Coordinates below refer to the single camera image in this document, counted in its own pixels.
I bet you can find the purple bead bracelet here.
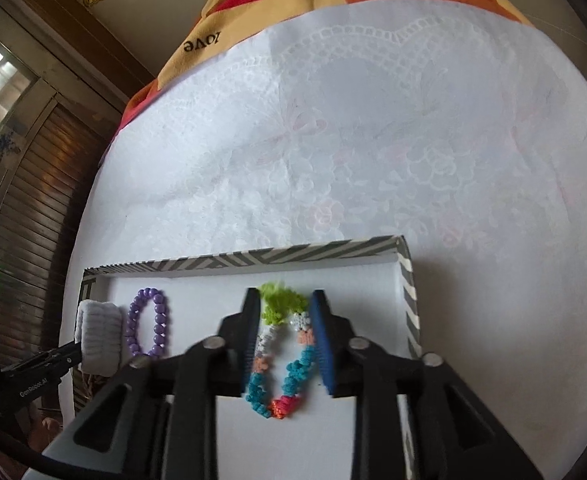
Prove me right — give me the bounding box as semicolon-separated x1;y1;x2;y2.
124;286;170;360

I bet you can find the white scrunchie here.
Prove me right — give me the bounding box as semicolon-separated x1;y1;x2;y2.
74;299;123;377

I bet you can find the colourful flower bead bracelet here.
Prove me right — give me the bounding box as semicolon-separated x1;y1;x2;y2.
244;280;320;421

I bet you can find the white lace tablecloth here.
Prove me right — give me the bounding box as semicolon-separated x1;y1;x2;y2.
62;0;587;479

